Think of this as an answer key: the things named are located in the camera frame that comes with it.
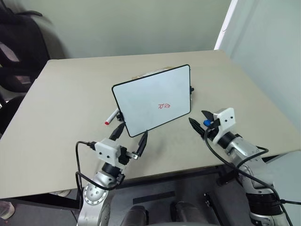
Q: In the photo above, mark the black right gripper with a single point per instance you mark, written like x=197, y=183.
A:
x=211, y=133

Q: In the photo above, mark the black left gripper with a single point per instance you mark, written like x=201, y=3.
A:
x=123, y=155

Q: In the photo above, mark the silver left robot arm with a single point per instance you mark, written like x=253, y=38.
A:
x=94, y=195

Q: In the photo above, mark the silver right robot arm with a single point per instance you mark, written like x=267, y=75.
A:
x=251, y=169

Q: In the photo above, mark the black board stand clip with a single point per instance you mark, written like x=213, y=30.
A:
x=191, y=90
x=120, y=117

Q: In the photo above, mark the white marker with red cap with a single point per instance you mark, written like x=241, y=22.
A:
x=111, y=117

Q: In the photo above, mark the black table clamp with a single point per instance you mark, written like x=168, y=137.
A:
x=227, y=176

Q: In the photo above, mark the dark rounded shape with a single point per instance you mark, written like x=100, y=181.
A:
x=137, y=216

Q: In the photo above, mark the black box under table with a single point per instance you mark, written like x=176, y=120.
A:
x=225, y=200

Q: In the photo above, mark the white shoe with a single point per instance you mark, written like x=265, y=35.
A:
x=61, y=193
x=5, y=209

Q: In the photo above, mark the black office chair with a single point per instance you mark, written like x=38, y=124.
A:
x=21, y=51

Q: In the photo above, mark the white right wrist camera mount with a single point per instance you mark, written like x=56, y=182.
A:
x=225, y=120

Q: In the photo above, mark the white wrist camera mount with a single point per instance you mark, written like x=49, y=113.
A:
x=107, y=150
x=225, y=120

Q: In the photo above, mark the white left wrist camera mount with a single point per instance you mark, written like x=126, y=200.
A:
x=107, y=150

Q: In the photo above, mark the white board with black frame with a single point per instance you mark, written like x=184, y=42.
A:
x=150, y=99

